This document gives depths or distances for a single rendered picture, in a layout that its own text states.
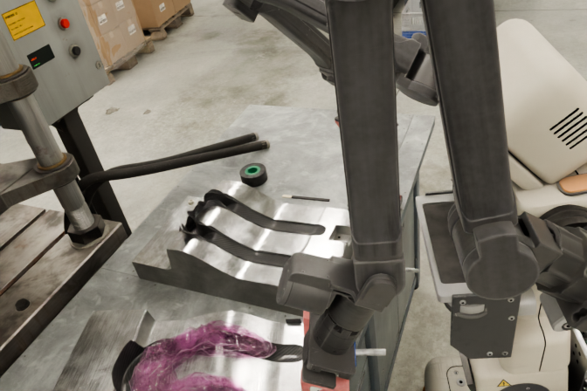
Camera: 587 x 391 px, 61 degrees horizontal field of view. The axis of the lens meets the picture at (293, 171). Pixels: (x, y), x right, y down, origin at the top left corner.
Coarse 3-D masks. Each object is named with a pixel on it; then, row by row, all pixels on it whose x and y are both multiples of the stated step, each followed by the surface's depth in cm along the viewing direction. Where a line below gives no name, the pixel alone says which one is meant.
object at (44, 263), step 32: (0, 224) 155; (32, 224) 153; (0, 256) 142; (32, 256) 140; (64, 256) 138; (96, 256) 139; (0, 288) 131; (32, 288) 130; (64, 288) 130; (0, 320) 122; (32, 320) 122; (0, 352) 115
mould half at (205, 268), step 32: (224, 192) 126; (256, 192) 127; (224, 224) 118; (160, 256) 121; (192, 256) 110; (224, 256) 112; (320, 256) 109; (192, 288) 118; (224, 288) 112; (256, 288) 108
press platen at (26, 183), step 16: (32, 160) 133; (64, 160) 129; (0, 176) 128; (16, 176) 127; (32, 176) 126; (48, 176) 126; (64, 176) 128; (0, 192) 122; (16, 192) 123; (32, 192) 125; (0, 208) 122
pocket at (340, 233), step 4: (336, 224) 116; (336, 228) 117; (340, 228) 117; (344, 228) 116; (348, 228) 116; (332, 232) 115; (336, 232) 118; (340, 232) 118; (344, 232) 117; (348, 232) 116; (332, 236) 115; (336, 236) 117; (340, 236) 117; (344, 236) 117; (348, 236) 117; (332, 240) 116; (336, 240) 116; (340, 240) 116; (344, 240) 116; (348, 240) 115
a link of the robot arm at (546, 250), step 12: (528, 216) 57; (456, 228) 59; (516, 228) 55; (528, 228) 56; (540, 228) 56; (456, 240) 58; (468, 240) 56; (528, 240) 55; (540, 240) 54; (552, 240) 55; (468, 252) 55; (540, 252) 54; (552, 252) 54; (540, 264) 55
